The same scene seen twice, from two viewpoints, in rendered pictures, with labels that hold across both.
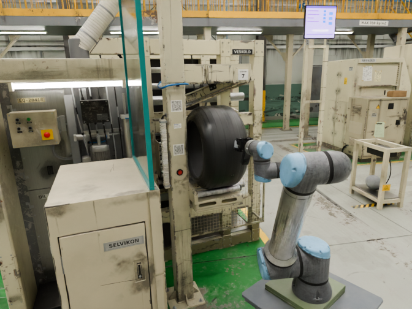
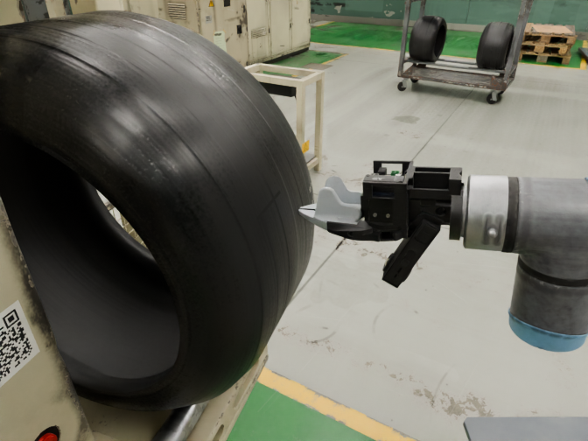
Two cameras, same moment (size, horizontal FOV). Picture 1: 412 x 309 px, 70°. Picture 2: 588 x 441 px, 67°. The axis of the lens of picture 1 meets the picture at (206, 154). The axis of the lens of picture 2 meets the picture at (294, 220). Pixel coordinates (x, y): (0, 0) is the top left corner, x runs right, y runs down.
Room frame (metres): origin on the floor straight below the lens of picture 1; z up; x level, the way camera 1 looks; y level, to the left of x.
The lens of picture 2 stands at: (1.48, 0.23, 1.56)
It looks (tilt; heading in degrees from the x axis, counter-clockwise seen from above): 31 degrees down; 310
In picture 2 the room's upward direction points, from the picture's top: straight up
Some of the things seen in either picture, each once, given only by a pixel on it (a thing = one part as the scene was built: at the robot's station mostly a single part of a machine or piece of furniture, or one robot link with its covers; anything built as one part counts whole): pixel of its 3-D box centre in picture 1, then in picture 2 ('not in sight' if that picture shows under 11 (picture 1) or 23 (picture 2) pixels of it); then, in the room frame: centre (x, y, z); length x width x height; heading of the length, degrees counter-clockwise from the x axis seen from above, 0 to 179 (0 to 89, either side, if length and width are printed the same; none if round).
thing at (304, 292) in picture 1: (311, 281); not in sight; (1.24, -0.51, 0.69); 0.19 x 0.19 x 0.10
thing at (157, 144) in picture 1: (168, 157); not in sight; (2.35, 0.31, 1.05); 0.20 x 0.15 x 0.30; 110
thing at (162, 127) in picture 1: (165, 154); not in sight; (1.91, 0.27, 1.19); 0.05 x 0.04 x 0.48; 20
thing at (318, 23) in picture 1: (319, 22); not in sight; (5.62, -2.09, 2.60); 0.60 x 0.05 x 0.55; 100
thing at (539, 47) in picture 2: not in sight; (545, 42); (3.32, -8.78, 0.22); 1.27 x 0.90 x 0.44; 100
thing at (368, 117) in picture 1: (374, 128); (208, 43); (5.82, -3.42, 0.62); 0.91 x 0.58 x 1.25; 100
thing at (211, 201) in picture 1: (217, 199); (209, 404); (1.94, -0.08, 0.84); 0.36 x 0.09 x 0.06; 110
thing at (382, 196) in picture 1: (377, 171); (279, 122); (3.73, -2.31, 0.40); 0.60 x 0.35 x 0.80; 10
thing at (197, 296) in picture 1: (183, 294); not in sight; (1.97, 0.20, 0.02); 0.27 x 0.27 x 0.04; 20
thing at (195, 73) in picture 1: (209, 74); not in sight; (2.40, -0.04, 1.71); 0.61 x 0.25 x 0.15; 110
